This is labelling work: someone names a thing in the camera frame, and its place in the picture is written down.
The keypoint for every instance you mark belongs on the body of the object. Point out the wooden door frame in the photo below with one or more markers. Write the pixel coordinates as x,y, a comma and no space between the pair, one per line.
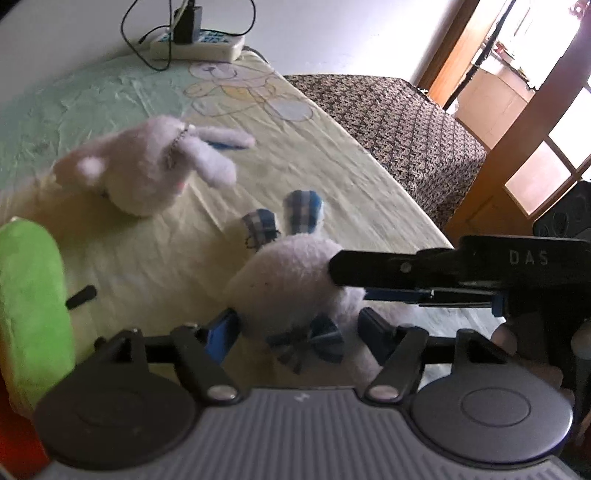
455,41

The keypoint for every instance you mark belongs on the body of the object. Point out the pinkish white plush rabbit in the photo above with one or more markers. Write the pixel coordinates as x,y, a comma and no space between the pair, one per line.
138,175

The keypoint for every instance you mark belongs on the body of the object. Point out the white power strip with charger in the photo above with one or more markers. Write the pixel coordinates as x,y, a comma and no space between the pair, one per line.
124,32

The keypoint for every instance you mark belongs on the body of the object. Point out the brown patterned blanket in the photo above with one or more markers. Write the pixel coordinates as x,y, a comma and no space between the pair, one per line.
392,124

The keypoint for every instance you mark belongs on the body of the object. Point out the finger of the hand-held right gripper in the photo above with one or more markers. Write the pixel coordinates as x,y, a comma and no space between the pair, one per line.
443,297
369,270

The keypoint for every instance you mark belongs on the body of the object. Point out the person's right hand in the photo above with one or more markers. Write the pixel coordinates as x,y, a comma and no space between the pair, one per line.
505,337

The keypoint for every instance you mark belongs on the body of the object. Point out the wooden door glass panes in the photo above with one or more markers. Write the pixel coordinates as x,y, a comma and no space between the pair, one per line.
517,152

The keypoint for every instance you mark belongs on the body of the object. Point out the black power adapter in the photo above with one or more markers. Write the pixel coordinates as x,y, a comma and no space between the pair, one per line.
187,25

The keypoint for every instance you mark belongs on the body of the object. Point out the black pole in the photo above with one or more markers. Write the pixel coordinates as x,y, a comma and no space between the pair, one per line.
480,57

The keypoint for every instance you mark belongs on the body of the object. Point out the green plush toy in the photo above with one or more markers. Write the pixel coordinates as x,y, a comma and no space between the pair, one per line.
27,300

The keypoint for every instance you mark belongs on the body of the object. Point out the bear print bedsheet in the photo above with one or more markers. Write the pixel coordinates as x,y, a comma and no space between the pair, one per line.
115,258

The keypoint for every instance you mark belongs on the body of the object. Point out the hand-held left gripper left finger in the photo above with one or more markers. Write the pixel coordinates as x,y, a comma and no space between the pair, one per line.
221,331

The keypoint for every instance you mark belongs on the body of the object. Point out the white plush rabbit plaid ears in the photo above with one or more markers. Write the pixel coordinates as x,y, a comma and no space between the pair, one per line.
295,277

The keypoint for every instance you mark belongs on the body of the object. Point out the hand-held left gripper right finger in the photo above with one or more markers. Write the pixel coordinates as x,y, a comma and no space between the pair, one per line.
375,333

